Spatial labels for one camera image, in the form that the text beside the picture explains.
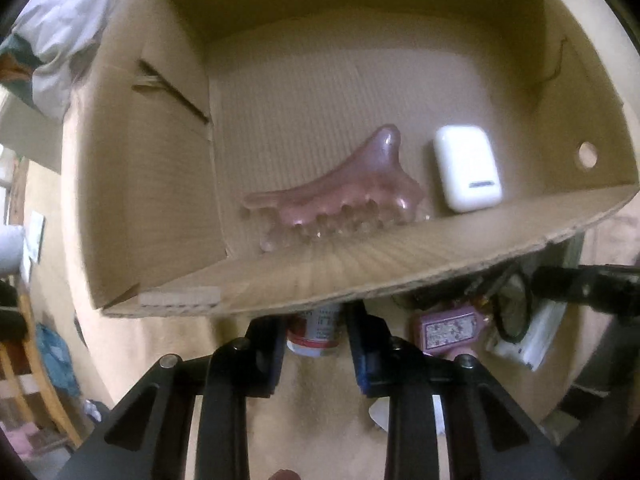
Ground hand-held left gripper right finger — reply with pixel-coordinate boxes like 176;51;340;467
345;302;576;480

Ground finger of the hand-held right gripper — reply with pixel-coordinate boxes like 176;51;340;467
530;264;640;322

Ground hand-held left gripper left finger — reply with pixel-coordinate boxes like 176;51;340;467
55;316;290;480

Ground long white box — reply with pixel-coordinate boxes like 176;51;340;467
484;296;569;372

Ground pink patterned case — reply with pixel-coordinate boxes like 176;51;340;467
412;304;489;361

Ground brown cardboard box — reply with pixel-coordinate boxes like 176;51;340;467
60;0;640;319

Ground white earbuds case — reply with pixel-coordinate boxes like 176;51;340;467
432;125;503;214

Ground pink massage comb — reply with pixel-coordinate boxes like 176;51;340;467
242;124;431;254

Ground teal cloth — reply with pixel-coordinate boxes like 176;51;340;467
37;322;82;400

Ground wooden chair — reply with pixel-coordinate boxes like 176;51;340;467
0;280;84;449

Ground white papers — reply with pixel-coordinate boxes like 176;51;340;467
26;210;47;263

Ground grey cylinder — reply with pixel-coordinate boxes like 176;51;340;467
0;224;26;277

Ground teal and orange pillow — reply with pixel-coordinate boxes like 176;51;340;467
0;35;44;111

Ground light blue blanket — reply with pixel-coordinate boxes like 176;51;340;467
10;0;147;122

